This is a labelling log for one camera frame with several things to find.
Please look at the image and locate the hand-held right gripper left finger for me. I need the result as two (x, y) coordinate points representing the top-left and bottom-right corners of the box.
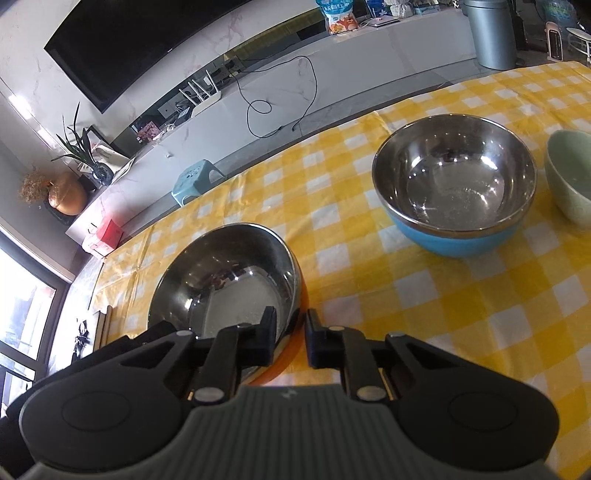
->
(117, 305), (279, 407)

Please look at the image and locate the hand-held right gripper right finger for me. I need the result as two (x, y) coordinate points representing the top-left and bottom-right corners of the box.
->
(305, 309), (444, 403)

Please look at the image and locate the orange steel-lined bowl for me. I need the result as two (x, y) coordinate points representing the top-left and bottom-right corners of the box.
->
(147, 223), (311, 387)

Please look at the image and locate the blue steel-lined bowl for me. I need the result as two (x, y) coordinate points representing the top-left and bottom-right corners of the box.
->
(372, 115), (539, 258)

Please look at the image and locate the green ceramic bowl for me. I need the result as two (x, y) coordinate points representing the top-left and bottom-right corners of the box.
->
(544, 129), (591, 227)

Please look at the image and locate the yellow checked tablecloth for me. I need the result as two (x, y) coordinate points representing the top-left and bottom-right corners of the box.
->
(88, 60), (591, 462)

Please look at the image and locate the light blue plastic stool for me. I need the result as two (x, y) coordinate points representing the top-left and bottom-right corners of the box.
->
(172, 159), (227, 207)

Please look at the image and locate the red tissue box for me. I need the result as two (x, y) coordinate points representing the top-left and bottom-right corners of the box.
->
(85, 217), (124, 258)

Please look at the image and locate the blue glass vase with plant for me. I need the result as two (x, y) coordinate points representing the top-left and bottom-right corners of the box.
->
(51, 102), (114, 186)

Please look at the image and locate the white tote bag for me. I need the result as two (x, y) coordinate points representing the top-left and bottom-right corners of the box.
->
(90, 141), (134, 178)

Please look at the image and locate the pink photo card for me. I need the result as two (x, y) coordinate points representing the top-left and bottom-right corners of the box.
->
(136, 121), (162, 145)

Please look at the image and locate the golden round vase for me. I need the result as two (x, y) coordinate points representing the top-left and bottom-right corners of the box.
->
(48, 172), (88, 216)

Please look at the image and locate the white wifi router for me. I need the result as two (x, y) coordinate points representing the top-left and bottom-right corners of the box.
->
(178, 67), (223, 116)

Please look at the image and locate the large black-framed window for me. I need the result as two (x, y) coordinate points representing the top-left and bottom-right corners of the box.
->
(0, 226), (75, 416)

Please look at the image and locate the dried flower bunch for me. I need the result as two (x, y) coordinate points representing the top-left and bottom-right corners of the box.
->
(18, 172), (54, 206)

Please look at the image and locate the white marble tv console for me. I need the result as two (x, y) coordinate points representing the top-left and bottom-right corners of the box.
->
(65, 0), (481, 252)

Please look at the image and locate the blue snack bag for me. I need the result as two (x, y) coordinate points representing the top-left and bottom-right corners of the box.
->
(316, 0), (361, 35)

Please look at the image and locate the grey metal trash can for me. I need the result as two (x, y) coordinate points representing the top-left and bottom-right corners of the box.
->
(463, 0), (518, 71)

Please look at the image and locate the small pink heater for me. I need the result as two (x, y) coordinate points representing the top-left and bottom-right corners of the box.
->
(545, 21), (566, 62)

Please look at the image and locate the white round stool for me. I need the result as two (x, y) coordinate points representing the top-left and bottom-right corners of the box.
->
(567, 27), (591, 61)

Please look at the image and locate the black cable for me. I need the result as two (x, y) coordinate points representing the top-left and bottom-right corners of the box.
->
(231, 55), (319, 138)

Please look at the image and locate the wall-mounted black television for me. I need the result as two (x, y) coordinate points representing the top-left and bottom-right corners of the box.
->
(44, 0), (319, 114)

